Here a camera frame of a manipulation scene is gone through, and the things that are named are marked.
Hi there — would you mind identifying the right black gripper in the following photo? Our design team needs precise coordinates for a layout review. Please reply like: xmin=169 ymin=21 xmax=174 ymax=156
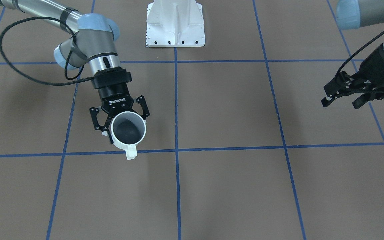
xmin=89 ymin=67 xmax=150 ymax=144

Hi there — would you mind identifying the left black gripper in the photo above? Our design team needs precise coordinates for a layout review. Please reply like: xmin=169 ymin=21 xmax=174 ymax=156
xmin=321 ymin=44 xmax=384 ymax=109

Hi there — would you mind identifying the white ceramic mug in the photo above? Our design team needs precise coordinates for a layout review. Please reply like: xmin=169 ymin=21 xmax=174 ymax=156
xmin=109 ymin=111 xmax=147 ymax=160

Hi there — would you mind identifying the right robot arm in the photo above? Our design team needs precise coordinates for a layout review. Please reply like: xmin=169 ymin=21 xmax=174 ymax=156
xmin=0 ymin=0 xmax=150 ymax=146

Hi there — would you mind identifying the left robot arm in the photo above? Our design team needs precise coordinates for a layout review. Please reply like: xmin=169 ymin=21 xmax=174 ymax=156
xmin=321 ymin=0 xmax=384 ymax=109

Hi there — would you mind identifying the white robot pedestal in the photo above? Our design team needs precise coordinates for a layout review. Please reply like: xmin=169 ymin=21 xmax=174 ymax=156
xmin=145 ymin=0 xmax=206 ymax=48

